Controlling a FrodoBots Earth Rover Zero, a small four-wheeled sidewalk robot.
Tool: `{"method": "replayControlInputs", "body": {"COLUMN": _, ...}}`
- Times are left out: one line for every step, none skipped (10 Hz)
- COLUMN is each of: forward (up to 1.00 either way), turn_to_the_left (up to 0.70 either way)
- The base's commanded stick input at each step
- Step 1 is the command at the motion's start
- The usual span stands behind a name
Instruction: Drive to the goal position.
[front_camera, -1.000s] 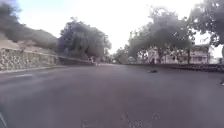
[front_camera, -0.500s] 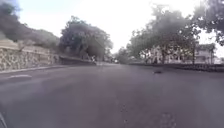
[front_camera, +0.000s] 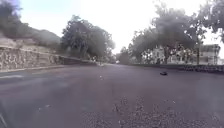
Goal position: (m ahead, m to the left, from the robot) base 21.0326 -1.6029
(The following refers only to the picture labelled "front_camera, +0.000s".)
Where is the dark asphalt road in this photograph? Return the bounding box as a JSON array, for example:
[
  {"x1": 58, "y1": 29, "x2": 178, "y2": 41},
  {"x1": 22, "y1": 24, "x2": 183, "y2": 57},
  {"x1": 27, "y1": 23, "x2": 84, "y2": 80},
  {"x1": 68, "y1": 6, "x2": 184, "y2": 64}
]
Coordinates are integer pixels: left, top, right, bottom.
[{"x1": 0, "y1": 62, "x2": 224, "y2": 128}]

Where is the tall leafy tree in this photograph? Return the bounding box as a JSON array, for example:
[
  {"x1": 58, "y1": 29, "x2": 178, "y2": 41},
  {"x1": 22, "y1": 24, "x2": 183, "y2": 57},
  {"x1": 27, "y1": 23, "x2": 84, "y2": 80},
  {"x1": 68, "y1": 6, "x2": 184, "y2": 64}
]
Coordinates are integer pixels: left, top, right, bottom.
[{"x1": 60, "y1": 14, "x2": 117, "y2": 63}]

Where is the small dark object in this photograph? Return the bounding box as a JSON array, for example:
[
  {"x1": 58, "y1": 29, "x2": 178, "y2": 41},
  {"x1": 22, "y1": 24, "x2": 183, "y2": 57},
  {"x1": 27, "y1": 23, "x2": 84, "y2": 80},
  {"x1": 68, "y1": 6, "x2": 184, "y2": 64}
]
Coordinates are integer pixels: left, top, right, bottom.
[{"x1": 159, "y1": 71, "x2": 169, "y2": 77}]

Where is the group of tall trees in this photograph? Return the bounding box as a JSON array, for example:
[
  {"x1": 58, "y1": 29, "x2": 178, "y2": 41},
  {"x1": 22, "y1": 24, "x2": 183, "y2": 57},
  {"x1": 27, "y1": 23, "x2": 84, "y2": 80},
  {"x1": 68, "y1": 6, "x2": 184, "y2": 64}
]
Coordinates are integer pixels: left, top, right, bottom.
[{"x1": 116, "y1": 0, "x2": 224, "y2": 66}]

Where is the pale kerb strip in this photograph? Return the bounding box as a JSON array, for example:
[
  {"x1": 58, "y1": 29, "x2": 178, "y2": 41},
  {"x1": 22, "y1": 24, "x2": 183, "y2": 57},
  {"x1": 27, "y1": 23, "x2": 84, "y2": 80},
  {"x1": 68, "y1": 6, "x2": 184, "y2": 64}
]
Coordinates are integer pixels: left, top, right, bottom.
[{"x1": 0, "y1": 64, "x2": 67, "y2": 74}]

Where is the pale building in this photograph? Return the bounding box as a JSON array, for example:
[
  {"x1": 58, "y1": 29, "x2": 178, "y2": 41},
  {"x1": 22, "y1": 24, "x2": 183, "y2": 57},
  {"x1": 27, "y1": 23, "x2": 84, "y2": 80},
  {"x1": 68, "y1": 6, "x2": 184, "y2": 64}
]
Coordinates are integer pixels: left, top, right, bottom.
[{"x1": 141, "y1": 43, "x2": 223, "y2": 66}]

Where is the wooded slope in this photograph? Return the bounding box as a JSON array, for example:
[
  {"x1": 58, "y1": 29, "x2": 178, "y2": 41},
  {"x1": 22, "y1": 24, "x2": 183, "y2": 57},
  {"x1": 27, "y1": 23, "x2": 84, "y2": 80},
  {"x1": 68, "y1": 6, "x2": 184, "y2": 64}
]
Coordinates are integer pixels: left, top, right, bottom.
[{"x1": 0, "y1": 0, "x2": 63, "y2": 52}]

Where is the rough stone wall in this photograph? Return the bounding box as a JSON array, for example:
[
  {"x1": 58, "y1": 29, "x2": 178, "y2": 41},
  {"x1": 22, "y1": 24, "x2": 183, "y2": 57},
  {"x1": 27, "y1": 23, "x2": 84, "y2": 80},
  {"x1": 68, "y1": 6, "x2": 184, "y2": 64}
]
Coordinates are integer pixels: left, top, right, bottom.
[{"x1": 0, "y1": 45, "x2": 98, "y2": 72}]

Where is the low dark wall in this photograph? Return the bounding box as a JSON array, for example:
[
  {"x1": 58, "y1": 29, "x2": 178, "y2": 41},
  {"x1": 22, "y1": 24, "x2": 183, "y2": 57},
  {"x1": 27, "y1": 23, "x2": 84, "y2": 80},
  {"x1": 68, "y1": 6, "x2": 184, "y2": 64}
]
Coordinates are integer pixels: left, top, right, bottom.
[{"x1": 129, "y1": 62, "x2": 224, "y2": 75}]

